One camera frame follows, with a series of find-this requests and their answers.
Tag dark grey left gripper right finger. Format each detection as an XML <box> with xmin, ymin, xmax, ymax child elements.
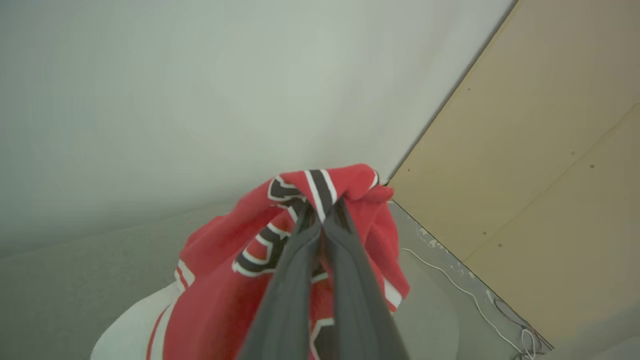
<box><xmin>322</xmin><ymin>197</ymin><xmax>411</xmax><ymax>360</ymax></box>

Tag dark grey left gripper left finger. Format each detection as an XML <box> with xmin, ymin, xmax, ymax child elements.
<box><xmin>237</xmin><ymin>200</ymin><xmax>324</xmax><ymax>360</ymax></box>

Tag red Bulls shirt white sleeves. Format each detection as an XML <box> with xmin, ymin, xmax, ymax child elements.
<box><xmin>90</xmin><ymin>163</ymin><xmax>411</xmax><ymax>360</ymax></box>

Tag white round table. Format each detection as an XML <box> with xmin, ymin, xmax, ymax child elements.
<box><xmin>0</xmin><ymin>200</ymin><xmax>461</xmax><ymax>360</ymax></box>

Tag beige plywood board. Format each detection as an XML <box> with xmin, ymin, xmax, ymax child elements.
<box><xmin>387</xmin><ymin>0</ymin><xmax>640</xmax><ymax>351</ymax></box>

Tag thin white floor cable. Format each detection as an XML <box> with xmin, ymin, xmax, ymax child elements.
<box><xmin>401</xmin><ymin>247</ymin><xmax>543</xmax><ymax>360</ymax></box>

